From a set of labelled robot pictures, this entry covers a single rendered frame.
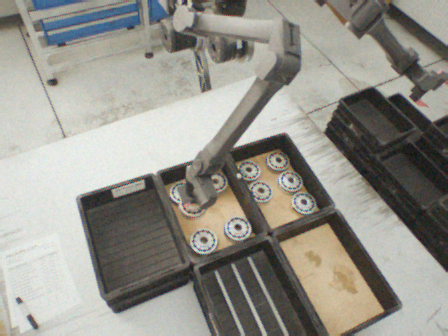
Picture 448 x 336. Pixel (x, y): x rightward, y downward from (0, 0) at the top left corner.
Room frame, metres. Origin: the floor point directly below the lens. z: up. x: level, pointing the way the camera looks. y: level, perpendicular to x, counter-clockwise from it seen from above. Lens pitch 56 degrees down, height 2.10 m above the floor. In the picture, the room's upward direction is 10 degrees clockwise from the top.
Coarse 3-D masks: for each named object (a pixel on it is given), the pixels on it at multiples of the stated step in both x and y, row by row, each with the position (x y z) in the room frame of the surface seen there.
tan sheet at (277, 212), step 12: (264, 156) 0.97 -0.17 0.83; (264, 168) 0.90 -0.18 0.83; (288, 168) 0.92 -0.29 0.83; (264, 180) 0.84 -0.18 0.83; (276, 180) 0.85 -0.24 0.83; (276, 192) 0.79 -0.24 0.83; (276, 204) 0.73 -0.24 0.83; (288, 204) 0.74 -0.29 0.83; (264, 216) 0.67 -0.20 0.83; (276, 216) 0.68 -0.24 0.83; (288, 216) 0.69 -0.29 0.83
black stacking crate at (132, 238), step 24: (144, 192) 0.69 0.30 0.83; (96, 216) 0.55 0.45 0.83; (120, 216) 0.57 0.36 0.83; (144, 216) 0.58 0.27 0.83; (96, 240) 0.46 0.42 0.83; (120, 240) 0.47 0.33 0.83; (144, 240) 0.49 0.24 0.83; (168, 240) 0.50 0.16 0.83; (120, 264) 0.38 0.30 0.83; (144, 264) 0.40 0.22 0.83; (168, 264) 0.41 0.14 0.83; (144, 288) 0.31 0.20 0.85
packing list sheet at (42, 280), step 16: (48, 240) 0.47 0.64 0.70; (16, 256) 0.39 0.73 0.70; (32, 256) 0.40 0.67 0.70; (48, 256) 0.41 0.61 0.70; (16, 272) 0.33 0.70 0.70; (32, 272) 0.34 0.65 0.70; (48, 272) 0.35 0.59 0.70; (64, 272) 0.36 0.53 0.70; (16, 288) 0.27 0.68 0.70; (32, 288) 0.28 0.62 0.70; (48, 288) 0.29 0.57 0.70; (64, 288) 0.30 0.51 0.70; (16, 304) 0.22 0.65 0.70; (32, 304) 0.23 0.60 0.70; (48, 304) 0.24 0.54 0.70; (64, 304) 0.25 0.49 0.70; (16, 320) 0.17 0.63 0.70
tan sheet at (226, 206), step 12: (180, 180) 0.77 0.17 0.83; (168, 192) 0.70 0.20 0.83; (228, 192) 0.75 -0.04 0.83; (192, 204) 0.67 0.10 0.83; (216, 204) 0.69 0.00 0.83; (228, 204) 0.70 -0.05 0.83; (180, 216) 0.61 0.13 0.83; (204, 216) 0.62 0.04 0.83; (216, 216) 0.63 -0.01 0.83; (228, 216) 0.64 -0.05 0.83; (192, 228) 0.57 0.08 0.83; (216, 228) 0.58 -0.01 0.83; (204, 240) 0.52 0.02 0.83; (228, 240) 0.54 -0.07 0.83; (192, 252) 0.47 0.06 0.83
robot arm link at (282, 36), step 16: (176, 16) 0.97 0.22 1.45; (192, 16) 0.93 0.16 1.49; (208, 16) 0.92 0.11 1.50; (224, 16) 0.89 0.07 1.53; (208, 32) 0.89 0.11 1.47; (224, 32) 0.86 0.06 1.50; (240, 32) 0.83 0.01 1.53; (256, 32) 0.80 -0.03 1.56; (272, 32) 0.76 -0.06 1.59; (288, 32) 0.76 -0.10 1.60; (272, 48) 0.73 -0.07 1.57; (288, 48) 0.73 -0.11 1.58; (288, 64) 0.70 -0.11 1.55
